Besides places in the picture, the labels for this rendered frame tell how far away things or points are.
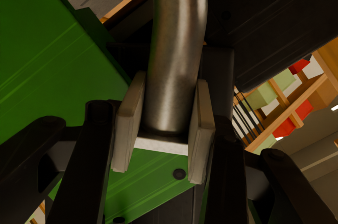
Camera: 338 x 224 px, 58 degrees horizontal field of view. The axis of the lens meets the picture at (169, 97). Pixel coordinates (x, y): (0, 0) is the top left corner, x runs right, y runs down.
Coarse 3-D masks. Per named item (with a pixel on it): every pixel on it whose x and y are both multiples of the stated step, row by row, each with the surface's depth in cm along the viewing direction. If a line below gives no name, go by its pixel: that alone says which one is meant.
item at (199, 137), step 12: (204, 84) 18; (204, 96) 16; (192, 108) 18; (204, 108) 15; (192, 120) 17; (204, 120) 13; (192, 132) 16; (204, 132) 13; (192, 144) 15; (204, 144) 13; (192, 156) 14; (204, 156) 13; (192, 168) 14; (204, 168) 14; (192, 180) 14
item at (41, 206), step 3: (42, 204) 606; (42, 207) 604; (42, 210) 605; (33, 213) 583; (30, 216) 575; (33, 216) 579; (30, 219) 571; (33, 219) 621; (30, 222) 619; (33, 222) 617; (36, 222) 623
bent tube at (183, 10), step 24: (168, 0) 15; (192, 0) 15; (168, 24) 16; (192, 24) 16; (168, 48) 16; (192, 48) 16; (168, 72) 17; (192, 72) 17; (144, 96) 18; (168, 96) 17; (192, 96) 18; (144, 120) 18; (168, 120) 18; (144, 144) 18; (168, 144) 18
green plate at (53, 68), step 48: (0, 0) 19; (48, 0) 19; (0, 48) 20; (48, 48) 20; (96, 48) 20; (0, 96) 22; (48, 96) 22; (96, 96) 21; (0, 144) 23; (144, 192) 24
